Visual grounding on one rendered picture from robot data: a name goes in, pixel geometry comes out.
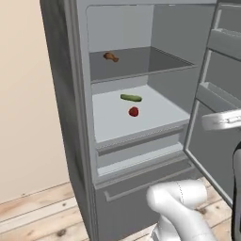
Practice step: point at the red tomato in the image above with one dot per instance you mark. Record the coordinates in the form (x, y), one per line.
(133, 111)

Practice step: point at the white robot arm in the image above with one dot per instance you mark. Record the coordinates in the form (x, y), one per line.
(179, 204)

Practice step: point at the grey fridge door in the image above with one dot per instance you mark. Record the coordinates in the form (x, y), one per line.
(216, 150)

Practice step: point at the dark grey fridge rack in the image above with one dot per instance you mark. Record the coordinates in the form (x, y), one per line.
(141, 64)

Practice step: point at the green cucumber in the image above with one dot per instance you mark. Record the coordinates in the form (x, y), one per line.
(131, 97)

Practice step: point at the light grey fridge rack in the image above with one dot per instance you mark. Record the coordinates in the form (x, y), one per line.
(157, 116)

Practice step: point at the grey door shelf bin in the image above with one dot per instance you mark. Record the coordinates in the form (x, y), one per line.
(224, 42)
(213, 99)

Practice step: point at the brown chicken drumstick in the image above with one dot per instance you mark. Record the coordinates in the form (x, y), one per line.
(109, 56)

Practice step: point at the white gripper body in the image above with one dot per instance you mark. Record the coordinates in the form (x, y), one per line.
(219, 120)

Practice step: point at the grey fridge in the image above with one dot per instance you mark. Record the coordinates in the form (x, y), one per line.
(69, 94)

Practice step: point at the grey freezer drawer front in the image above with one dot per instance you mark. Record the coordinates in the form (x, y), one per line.
(125, 213)

